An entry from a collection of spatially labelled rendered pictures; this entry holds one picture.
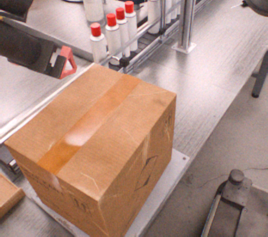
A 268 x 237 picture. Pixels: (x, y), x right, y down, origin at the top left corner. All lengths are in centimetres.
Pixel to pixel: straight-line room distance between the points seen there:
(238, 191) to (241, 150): 55
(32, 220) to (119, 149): 39
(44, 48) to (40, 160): 22
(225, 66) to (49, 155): 86
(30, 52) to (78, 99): 16
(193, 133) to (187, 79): 27
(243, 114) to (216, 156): 46
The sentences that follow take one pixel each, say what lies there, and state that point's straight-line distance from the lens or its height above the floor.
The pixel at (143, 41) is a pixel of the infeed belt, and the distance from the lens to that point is 125.
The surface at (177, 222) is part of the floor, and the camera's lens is 167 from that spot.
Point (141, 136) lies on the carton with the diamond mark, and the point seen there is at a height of 112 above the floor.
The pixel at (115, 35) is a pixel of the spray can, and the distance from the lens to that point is 104.
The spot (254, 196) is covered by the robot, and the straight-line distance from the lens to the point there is 155.
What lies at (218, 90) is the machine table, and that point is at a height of 83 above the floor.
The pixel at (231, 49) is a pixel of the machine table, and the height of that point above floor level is 83.
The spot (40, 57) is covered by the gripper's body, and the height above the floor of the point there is 124.
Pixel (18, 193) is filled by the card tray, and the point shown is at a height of 86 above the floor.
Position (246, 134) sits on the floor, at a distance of 209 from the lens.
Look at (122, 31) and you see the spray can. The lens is 108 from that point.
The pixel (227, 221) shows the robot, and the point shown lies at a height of 24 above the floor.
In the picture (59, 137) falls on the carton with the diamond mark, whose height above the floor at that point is 112.
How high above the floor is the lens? 155
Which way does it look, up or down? 45 degrees down
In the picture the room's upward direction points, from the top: 4 degrees counter-clockwise
